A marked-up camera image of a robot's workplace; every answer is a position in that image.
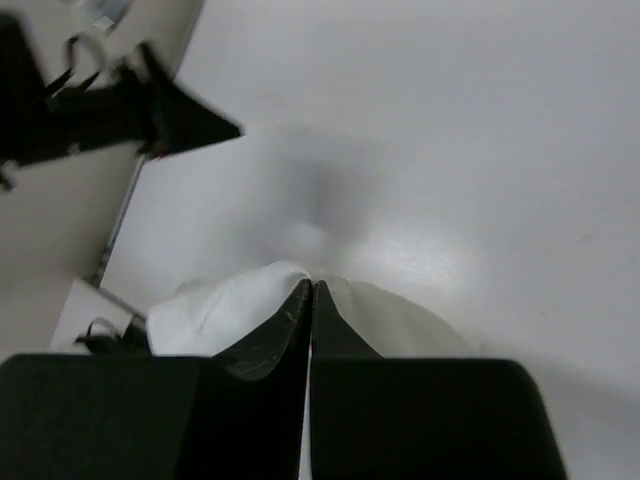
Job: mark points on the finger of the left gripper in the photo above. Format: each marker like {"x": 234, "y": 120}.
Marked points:
{"x": 178, "y": 122}

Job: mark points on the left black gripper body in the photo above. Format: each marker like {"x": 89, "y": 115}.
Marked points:
{"x": 108, "y": 107}

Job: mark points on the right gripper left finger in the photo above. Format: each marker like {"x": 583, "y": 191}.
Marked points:
{"x": 127, "y": 414}

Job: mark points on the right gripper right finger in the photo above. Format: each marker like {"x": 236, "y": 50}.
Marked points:
{"x": 373, "y": 417}

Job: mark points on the white pleated skirt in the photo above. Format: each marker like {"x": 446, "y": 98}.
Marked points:
{"x": 204, "y": 318}

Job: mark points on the aluminium table edge rail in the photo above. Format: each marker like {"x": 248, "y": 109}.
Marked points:
{"x": 98, "y": 276}

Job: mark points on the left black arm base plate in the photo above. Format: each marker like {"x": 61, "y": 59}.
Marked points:
{"x": 103, "y": 338}

